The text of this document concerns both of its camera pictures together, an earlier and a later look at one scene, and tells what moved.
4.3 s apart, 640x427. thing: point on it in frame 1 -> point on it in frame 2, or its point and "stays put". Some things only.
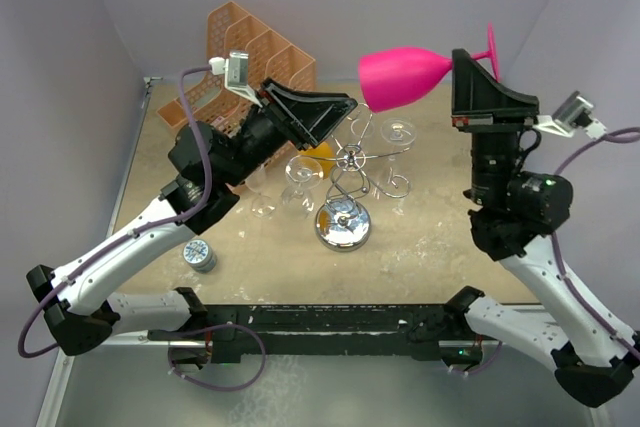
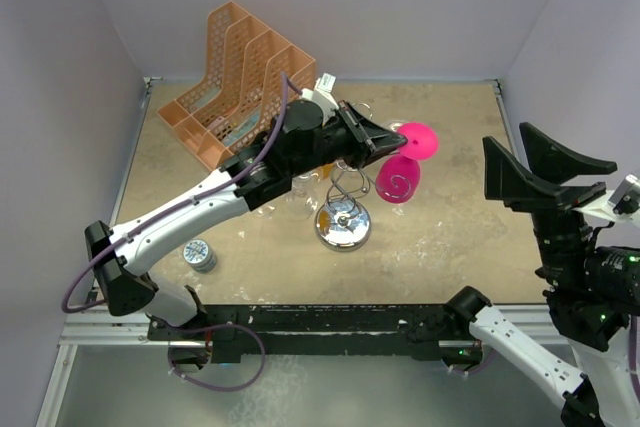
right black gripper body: x=494 y=124 -> x=578 y=194
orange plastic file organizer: x=269 y=57 stays put
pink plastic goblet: x=391 y=77 -> x=398 y=176
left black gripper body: x=290 y=129 -> x=349 y=142
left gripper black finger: x=314 y=114 -> x=377 y=141
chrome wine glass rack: x=342 y=224 stays put
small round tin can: x=199 y=254 stays put
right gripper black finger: x=475 y=92 -> x=506 y=179
